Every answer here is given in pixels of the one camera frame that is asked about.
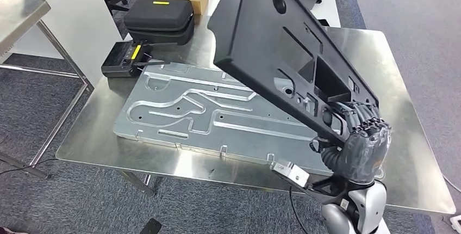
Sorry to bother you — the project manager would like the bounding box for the black remote controller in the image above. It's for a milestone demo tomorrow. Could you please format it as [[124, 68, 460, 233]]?
[[101, 40, 170, 79]]

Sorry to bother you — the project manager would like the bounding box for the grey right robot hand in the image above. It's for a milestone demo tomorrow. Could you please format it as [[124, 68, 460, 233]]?
[[322, 101, 393, 185]]

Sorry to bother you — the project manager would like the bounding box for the steel side table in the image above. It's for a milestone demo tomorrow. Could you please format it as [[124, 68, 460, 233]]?
[[0, 0, 95, 181]]

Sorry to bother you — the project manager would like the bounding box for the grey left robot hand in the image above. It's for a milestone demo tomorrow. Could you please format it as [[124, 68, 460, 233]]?
[[139, 218, 162, 234]]

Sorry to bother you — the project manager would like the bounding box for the stamped metal plate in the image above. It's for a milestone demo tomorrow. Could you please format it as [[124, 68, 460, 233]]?
[[113, 62, 335, 175]]

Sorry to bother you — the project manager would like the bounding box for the black zip case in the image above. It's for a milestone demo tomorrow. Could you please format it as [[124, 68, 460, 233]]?
[[123, 0, 195, 46]]

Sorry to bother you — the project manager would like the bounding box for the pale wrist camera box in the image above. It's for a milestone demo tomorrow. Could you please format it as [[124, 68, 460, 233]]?
[[271, 161, 310, 189]]

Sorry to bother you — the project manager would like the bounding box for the black plastic frame part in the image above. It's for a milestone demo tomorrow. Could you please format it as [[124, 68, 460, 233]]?
[[207, 0, 381, 146]]

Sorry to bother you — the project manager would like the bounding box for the black camera cable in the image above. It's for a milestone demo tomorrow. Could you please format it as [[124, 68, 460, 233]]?
[[289, 186, 300, 234]]

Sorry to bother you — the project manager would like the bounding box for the black floor cable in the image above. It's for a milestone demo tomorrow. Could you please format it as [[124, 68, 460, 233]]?
[[0, 157, 59, 175]]

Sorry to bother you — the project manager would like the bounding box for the white cabinet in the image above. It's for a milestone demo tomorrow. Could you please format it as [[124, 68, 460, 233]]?
[[0, 0, 123, 87]]

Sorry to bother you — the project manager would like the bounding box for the white floor cable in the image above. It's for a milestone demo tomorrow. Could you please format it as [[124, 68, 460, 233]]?
[[442, 174, 461, 193]]

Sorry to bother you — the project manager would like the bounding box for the steel workbench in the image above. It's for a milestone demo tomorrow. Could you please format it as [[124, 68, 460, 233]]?
[[55, 14, 457, 215]]

